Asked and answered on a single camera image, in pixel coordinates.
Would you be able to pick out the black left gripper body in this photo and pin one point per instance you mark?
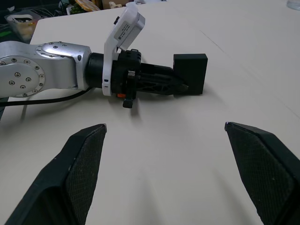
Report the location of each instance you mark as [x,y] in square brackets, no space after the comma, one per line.
[124,72]

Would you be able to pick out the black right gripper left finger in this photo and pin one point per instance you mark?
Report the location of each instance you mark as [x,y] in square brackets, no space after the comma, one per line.
[79,168]

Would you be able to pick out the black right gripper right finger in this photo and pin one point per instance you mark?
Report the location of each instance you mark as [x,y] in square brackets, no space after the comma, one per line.
[262,168]

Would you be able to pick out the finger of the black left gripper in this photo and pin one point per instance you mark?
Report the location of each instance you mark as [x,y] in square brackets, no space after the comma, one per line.
[159,84]
[157,68]

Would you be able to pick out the small black box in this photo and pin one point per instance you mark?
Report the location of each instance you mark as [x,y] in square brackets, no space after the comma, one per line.
[193,70]

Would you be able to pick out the brown cardboard box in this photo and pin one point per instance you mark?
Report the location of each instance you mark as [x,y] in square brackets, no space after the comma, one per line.
[114,3]

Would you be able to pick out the yellow patterned object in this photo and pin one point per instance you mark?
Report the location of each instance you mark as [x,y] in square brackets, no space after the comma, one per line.
[86,5]

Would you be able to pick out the green leafy object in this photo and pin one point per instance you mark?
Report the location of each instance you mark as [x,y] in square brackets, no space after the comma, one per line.
[75,9]

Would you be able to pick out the clear plastic storage container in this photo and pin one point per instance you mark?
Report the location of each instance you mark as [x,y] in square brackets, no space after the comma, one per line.
[22,25]

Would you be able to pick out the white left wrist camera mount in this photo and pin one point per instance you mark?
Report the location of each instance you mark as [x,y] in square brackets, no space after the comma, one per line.
[108,68]

